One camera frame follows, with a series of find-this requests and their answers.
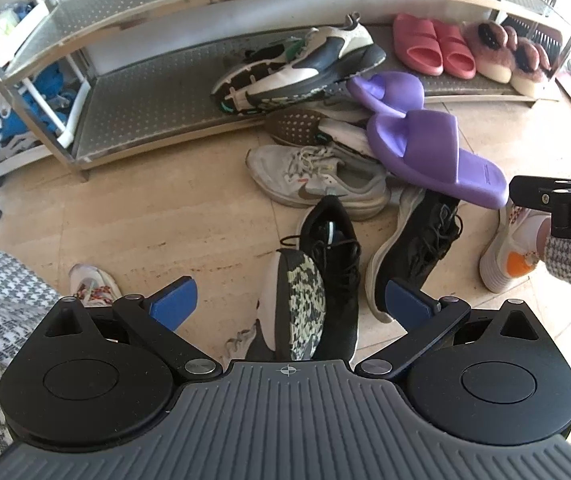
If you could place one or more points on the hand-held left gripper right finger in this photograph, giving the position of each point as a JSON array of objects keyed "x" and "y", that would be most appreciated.
[{"x": 408, "y": 305}]

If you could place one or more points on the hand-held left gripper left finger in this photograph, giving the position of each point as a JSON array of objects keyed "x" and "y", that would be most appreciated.
[{"x": 178, "y": 305}]

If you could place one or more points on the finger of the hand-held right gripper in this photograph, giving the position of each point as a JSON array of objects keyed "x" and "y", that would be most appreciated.
[{"x": 530, "y": 191}]

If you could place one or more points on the black sneaker white sole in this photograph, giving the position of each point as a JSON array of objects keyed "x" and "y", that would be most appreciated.
[
  {"x": 338, "y": 270},
  {"x": 415, "y": 250}
]

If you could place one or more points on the purple slipper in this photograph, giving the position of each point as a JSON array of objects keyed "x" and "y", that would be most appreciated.
[
  {"x": 430, "y": 155},
  {"x": 390, "y": 91}
]

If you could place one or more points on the black sneaker teal lining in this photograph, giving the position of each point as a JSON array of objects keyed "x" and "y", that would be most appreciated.
[
  {"x": 285, "y": 102},
  {"x": 300, "y": 305}
]

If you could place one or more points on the grey sneaker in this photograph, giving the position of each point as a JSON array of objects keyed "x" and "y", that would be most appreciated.
[
  {"x": 315, "y": 180},
  {"x": 295, "y": 125}
]

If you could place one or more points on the white orange sneaker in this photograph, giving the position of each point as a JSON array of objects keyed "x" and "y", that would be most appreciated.
[
  {"x": 92, "y": 285},
  {"x": 508, "y": 255}
]

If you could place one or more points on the fluffy pink slipper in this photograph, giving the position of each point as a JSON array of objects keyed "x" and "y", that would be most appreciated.
[
  {"x": 530, "y": 70},
  {"x": 490, "y": 52}
]

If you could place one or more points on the black ribbed panel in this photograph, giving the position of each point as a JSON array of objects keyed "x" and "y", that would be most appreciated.
[{"x": 535, "y": 35}]

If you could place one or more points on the white shelf cart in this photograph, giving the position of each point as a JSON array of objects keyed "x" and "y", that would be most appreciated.
[{"x": 72, "y": 125}]

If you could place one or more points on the pale yellow packet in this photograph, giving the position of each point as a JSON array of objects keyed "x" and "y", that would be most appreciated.
[{"x": 6, "y": 21}]

